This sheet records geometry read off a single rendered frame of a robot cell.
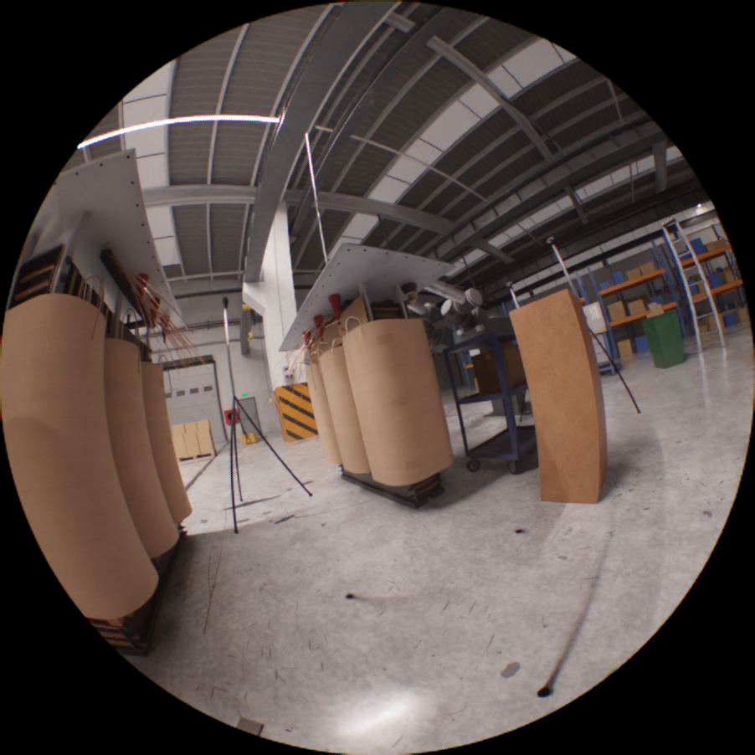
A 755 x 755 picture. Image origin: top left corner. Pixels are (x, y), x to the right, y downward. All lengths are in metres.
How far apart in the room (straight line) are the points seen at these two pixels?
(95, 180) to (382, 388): 1.56
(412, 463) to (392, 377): 0.45
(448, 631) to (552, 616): 0.29
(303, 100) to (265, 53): 5.42
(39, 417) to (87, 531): 0.32
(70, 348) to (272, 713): 1.07
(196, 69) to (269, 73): 2.36
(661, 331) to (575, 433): 3.59
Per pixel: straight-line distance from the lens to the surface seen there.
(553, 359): 1.09
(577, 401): 1.09
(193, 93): 10.24
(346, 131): 6.91
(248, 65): 9.62
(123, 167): 1.07
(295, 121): 4.40
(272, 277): 7.78
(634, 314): 8.89
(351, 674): 0.80
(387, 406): 1.21
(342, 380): 1.61
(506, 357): 1.65
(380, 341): 1.24
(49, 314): 0.95
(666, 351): 4.60
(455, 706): 0.72
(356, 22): 4.11
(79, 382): 0.90
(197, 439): 7.39
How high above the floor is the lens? 0.69
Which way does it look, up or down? 4 degrees up
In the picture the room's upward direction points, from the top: 13 degrees counter-clockwise
